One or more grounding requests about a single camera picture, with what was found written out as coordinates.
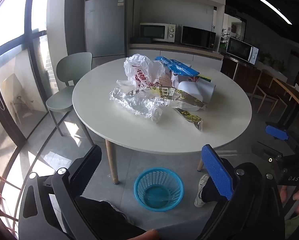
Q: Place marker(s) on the white microwave with dials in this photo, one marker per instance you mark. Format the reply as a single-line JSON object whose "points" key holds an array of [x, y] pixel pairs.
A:
{"points": [[157, 32]]}

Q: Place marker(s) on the white kitchen counter cabinet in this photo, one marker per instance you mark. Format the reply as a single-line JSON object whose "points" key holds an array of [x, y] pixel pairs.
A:
{"points": [[187, 55]]}

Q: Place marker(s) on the person's leg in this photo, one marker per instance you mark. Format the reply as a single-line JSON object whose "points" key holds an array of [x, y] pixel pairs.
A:
{"points": [[212, 192], [107, 217]]}

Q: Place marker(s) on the green chair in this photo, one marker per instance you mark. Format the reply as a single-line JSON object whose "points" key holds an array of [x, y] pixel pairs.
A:
{"points": [[73, 67]]}

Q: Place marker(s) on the white shoe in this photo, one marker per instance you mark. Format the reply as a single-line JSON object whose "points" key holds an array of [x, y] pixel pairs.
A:
{"points": [[202, 192]]}

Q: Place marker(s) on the long wooden table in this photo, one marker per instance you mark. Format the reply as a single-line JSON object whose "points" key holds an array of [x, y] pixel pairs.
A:
{"points": [[293, 93]]}

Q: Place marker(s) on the blue plastic wastebasket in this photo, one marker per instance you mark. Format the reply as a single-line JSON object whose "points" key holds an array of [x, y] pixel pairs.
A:
{"points": [[159, 192]]}

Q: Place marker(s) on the white microwave black door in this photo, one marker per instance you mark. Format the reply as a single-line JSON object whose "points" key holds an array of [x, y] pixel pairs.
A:
{"points": [[240, 50]]}

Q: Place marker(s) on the wooden chair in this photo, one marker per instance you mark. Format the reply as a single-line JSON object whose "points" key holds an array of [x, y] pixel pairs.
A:
{"points": [[264, 87]]}

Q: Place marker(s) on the white plastic bag red print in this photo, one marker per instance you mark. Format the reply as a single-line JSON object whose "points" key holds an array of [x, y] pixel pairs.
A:
{"points": [[144, 73]]}

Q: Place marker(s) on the green potted plant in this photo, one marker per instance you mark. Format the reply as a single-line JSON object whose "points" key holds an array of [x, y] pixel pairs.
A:
{"points": [[224, 36]]}

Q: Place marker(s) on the wooden table leg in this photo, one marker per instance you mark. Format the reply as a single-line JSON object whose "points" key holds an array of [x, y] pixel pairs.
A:
{"points": [[200, 165], [112, 162]]}

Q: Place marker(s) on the silver foil wrapper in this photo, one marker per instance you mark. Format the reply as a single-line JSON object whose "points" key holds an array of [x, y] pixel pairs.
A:
{"points": [[137, 103]]}

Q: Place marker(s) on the ceiling light strip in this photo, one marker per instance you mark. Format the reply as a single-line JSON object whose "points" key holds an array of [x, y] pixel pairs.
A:
{"points": [[277, 12]]}

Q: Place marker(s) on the yellow green sponge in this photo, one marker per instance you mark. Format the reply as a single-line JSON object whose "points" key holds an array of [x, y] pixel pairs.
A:
{"points": [[205, 79]]}

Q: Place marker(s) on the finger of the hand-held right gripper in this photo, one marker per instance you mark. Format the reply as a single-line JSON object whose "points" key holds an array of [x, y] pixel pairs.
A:
{"points": [[277, 132]]}

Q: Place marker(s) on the dark wooden cabinet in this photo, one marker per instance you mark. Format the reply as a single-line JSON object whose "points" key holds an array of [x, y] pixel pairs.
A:
{"points": [[242, 73]]}

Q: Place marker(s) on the person's left leg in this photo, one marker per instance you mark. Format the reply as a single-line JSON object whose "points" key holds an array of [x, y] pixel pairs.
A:
{"points": [[107, 217]]}

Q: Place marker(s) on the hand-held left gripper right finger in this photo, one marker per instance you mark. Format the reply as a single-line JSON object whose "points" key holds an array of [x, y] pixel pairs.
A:
{"points": [[218, 172]]}

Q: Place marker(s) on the white plastic container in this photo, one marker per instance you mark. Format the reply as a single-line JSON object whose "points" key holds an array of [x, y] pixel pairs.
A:
{"points": [[198, 90]]}

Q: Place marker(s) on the person's right leg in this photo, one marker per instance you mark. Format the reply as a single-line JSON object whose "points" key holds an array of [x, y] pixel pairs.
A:
{"points": [[212, 192]]}

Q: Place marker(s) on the grey refrigerator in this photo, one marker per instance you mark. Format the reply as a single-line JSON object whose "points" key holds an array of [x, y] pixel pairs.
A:
{"points": [[105, 27]]}

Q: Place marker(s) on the blue snack bag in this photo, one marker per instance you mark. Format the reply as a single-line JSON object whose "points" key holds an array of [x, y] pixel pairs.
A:
{"points": [[178, 67]]}

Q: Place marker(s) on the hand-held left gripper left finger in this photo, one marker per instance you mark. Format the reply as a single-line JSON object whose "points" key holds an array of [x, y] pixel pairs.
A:
{"points": [[85, 170]]}

